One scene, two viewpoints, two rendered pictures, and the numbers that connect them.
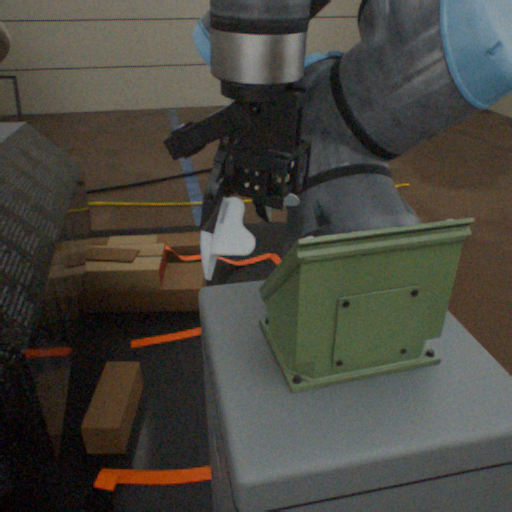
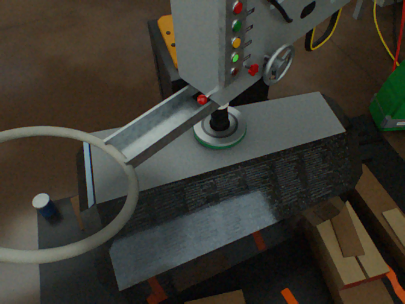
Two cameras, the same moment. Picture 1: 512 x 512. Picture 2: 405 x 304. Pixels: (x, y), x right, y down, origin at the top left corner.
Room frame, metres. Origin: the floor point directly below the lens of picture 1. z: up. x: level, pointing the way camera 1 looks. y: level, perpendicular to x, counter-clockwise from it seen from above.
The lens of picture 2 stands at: (1.09, 0.05, 2.01)
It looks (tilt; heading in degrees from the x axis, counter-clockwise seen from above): 53 degrees down; 81
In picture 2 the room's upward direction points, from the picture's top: 3 degrees counter-clockwise
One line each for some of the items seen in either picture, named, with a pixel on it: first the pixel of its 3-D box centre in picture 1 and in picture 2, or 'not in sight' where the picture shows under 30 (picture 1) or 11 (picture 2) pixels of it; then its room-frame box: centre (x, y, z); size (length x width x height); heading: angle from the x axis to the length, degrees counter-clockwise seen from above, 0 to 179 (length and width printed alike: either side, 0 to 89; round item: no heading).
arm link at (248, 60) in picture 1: (259, 55); not in sight; (0.49, 0.00, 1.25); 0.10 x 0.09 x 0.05; 153
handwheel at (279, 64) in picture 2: not in sight; (270, 60); (1.48, 0.94, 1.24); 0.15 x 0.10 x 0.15; 32
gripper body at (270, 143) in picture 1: (261, 141); not in sight; (0.49, -0.01, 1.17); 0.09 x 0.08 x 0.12; 63
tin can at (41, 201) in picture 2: not in sight; (44, 205); (0.27, 1.30, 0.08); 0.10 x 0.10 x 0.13
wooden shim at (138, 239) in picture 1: (132, 241); (401, 230); (2.28, 0.65, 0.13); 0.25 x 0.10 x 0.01; 94
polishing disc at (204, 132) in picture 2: not in sight; (219, 124); (1.31, 0.97, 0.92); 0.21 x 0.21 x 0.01
